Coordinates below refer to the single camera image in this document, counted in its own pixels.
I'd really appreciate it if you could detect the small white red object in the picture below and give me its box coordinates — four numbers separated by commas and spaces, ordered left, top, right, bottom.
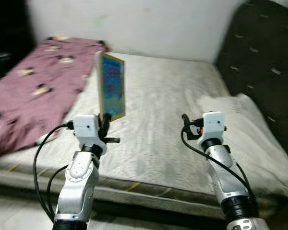
36, 132, 60, 145

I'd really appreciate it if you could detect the short black left arm cable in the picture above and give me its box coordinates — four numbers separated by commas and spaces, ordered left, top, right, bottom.
47, 165, 70, 216

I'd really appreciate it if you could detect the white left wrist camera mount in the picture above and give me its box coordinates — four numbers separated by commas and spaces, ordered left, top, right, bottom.
73, 114, 107, 154

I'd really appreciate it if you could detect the white pillow green leaf print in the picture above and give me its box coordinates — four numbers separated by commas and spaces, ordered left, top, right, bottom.
197, 92, 288, 202

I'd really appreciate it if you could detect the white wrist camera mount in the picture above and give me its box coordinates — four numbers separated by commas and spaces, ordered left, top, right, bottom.
73, 114, 107, 154
202, 111, 226, 144

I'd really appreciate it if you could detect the blue yellow children's book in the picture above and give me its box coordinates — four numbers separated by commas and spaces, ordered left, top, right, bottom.
95, 50, 127, 121

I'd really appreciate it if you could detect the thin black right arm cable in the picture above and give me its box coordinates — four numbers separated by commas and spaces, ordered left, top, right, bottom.
228, 146, 256, 192

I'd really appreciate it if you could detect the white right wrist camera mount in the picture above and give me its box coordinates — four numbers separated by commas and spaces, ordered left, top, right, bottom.
202, 111, 226, 144

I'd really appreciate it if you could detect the black tufted headboard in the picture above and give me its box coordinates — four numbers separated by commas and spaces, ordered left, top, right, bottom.
215, 0, 288, 166

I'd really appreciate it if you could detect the pink cartoon mouse blanket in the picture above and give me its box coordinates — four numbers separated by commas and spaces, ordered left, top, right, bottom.
0, 36, 108, 159

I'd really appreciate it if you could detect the grey quilted mattress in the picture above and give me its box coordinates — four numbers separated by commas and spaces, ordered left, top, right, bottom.
0, 50, 288, 221

